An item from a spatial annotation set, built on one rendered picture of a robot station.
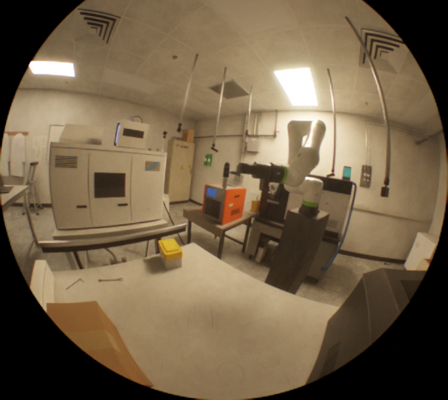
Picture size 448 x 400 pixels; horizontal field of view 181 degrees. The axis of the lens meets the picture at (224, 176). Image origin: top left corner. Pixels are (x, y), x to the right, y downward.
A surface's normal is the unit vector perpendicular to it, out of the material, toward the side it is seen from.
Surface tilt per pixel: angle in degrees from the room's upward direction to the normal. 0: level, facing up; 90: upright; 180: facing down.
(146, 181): 90
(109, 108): 90
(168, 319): 0
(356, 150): 90
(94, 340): 0
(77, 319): 0
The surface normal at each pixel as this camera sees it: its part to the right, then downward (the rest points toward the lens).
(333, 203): -0.63, -0.02
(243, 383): 0.13, -0.99
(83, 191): 0.77, 0.15
